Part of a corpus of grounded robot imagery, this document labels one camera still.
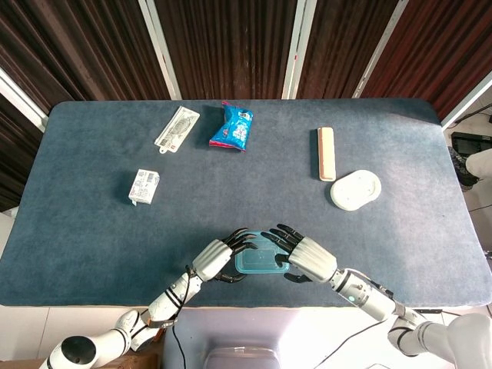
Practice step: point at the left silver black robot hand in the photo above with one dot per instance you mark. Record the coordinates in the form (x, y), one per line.
(211, 257)

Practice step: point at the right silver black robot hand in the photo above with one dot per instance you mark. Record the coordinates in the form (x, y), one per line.
(313, 257)

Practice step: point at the clear teal plastic container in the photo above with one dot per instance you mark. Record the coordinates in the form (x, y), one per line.
(261, 255)

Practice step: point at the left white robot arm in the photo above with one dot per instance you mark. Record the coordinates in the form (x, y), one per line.
(169, 298)

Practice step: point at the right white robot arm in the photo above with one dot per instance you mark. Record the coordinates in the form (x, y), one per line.
(369, 296)

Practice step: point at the white oval lid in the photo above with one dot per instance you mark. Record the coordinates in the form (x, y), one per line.
(353, 190)

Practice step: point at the long beige rectangular box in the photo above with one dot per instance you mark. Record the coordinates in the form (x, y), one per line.
(326, 153)

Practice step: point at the grey robot torso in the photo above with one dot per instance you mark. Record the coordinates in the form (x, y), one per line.
(269, 330)

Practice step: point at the blue table cloth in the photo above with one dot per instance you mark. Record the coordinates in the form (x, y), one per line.
(115, 250)

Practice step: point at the small white carton box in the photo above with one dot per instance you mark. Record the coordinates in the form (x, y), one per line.
(144, 186)

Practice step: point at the grey rounded chest housing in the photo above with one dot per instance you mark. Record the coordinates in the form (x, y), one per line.
(242, 359)

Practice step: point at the brown cardboard box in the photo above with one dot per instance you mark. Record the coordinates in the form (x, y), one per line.
(143, 361)

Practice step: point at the blue snack bag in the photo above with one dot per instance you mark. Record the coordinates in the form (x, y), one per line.
(232, 128)

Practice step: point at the white flat blister pack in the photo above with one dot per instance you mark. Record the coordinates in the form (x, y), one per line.
(177, 128)

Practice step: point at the dark patterned shoe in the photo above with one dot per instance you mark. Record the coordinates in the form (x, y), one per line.
(463, 173)

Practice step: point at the black device on floor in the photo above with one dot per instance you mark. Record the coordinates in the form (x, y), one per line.
(467, 143)

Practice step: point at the white trouser leg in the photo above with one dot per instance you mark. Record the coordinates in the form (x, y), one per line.
(480, 163)

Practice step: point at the white metal frame post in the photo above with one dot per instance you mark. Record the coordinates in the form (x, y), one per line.
(299, 50)
(159, 50)
(378, 50)
(23, 102)
(467, 102)

